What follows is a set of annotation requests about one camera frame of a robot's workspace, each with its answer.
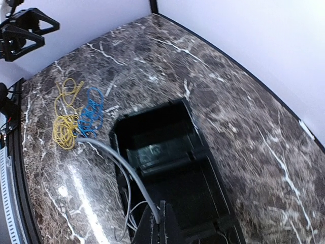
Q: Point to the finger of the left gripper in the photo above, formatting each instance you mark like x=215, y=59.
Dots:
x=16, y=42
x=30, y=19

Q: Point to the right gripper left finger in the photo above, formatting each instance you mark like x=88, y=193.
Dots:
x=148, y=230

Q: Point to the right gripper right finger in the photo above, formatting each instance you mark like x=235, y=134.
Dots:
x=169, y=230

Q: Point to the black bin far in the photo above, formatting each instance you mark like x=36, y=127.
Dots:
x=223, y=230

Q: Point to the black bin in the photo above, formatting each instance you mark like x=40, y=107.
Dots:
x=223, y=230
x=159, y=138
x=196, y=193

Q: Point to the black bin middle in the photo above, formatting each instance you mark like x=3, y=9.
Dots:
x=196, y=193

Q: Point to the black bin near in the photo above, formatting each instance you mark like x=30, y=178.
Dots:
x=159, y=138

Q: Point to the black front rail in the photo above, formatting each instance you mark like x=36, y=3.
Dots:
x=14, y=143

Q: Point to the left black corner post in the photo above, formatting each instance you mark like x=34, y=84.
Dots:
x=153, y=6

